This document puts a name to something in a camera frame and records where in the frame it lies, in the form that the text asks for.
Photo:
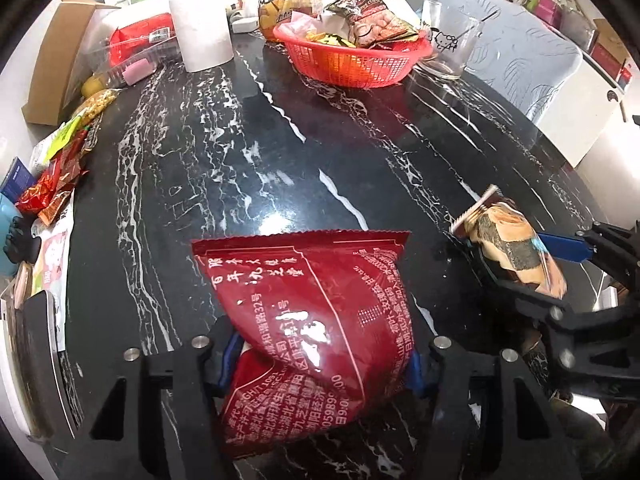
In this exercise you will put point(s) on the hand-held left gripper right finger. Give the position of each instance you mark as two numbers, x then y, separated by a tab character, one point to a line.
416	377

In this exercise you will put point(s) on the white foam board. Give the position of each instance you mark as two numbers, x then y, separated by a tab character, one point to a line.
130	10

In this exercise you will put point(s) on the cardboard box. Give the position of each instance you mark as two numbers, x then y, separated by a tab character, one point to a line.
55	60

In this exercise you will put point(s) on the large dark red snack packet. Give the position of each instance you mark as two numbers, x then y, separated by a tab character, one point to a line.
315	330

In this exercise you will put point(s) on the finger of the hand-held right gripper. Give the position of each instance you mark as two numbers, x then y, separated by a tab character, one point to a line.
505	287
562	247

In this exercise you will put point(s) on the black hand-shaped stand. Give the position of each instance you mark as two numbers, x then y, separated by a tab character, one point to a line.
20	245

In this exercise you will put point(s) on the white-lidded dark blue jar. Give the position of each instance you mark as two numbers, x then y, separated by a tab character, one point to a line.
15	177

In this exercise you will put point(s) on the pink gift box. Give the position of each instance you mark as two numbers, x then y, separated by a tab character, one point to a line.
547	7

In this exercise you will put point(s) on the red plastic basket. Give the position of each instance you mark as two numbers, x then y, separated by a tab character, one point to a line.
352	65

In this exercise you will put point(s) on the red bag with label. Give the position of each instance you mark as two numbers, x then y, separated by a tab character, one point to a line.
142	35

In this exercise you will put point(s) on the black smartphone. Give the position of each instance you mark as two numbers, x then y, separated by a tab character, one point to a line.
35	355

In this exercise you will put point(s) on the yellow lemon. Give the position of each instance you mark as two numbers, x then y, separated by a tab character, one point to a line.
92	85

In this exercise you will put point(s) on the white paper roll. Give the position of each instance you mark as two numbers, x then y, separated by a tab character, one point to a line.
200	30

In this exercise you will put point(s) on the white charger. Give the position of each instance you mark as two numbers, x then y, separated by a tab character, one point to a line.
245	22

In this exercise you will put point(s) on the white cabinet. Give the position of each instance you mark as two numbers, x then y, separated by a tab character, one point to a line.
600	110

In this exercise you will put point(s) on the blue round humidifier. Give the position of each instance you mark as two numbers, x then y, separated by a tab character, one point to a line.
6	210

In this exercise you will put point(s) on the chair with pale blue cover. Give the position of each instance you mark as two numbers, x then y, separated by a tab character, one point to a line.
520	65

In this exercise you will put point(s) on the dark red slim packet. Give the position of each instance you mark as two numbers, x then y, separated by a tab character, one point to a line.
70	160

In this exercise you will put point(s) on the glass mug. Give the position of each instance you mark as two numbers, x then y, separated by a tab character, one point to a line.
450	42

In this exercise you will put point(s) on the red box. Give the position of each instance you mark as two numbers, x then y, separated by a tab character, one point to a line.
607	57

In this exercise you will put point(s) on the pink printed leaflet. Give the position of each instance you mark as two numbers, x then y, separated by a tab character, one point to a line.
50	270

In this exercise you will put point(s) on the clear seaweed snack packet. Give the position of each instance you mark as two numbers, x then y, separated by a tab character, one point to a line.
510	245

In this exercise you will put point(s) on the brown nut snack packet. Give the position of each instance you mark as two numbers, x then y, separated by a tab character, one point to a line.
372	17

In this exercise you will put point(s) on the yellow corn snack packet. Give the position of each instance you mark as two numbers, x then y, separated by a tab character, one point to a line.
97	104

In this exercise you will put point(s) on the pink block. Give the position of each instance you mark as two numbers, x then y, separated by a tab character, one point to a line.
137	72

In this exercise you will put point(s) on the orange brown small packet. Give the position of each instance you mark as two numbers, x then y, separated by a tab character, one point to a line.
55	207

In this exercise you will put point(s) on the green snack packet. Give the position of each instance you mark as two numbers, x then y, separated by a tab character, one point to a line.
62	136

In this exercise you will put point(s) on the yellow black snack packet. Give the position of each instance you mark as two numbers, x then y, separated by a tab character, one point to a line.
327	39

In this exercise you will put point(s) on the clear plastic container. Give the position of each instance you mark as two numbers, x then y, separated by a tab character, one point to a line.
135	62

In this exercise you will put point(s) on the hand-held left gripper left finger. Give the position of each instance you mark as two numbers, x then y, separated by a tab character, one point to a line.
212	360

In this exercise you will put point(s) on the white power bank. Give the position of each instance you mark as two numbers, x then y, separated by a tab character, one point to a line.
10	385

